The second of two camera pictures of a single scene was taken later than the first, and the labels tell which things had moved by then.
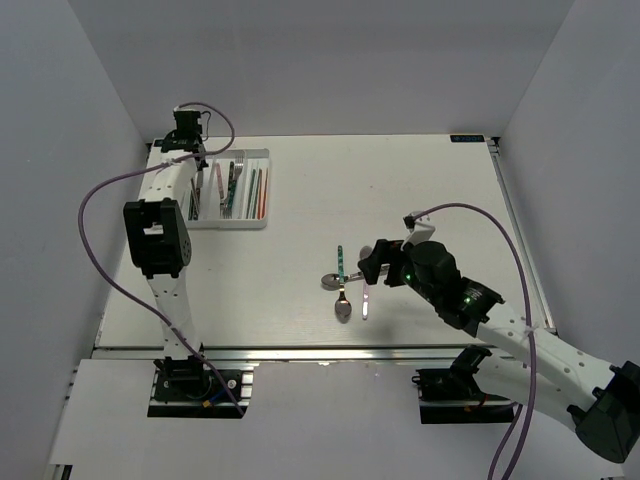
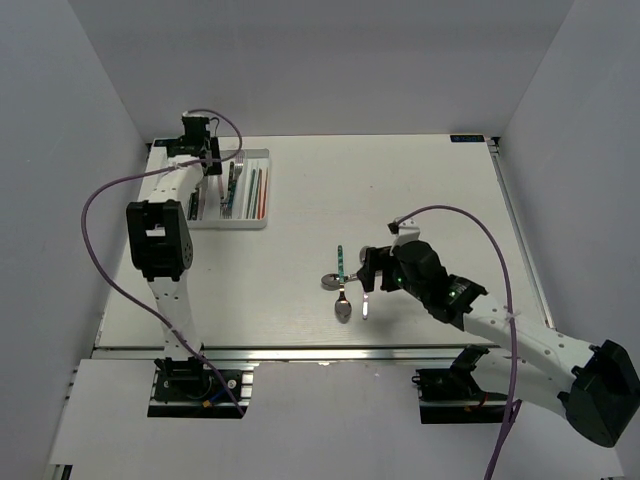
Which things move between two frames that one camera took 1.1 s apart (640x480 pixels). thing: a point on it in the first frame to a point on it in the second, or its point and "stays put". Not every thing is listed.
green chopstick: [251, 193] stays put
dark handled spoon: [330, 281] stays put
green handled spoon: [343, 307] stays put
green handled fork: [228, 207] to [239, 165]
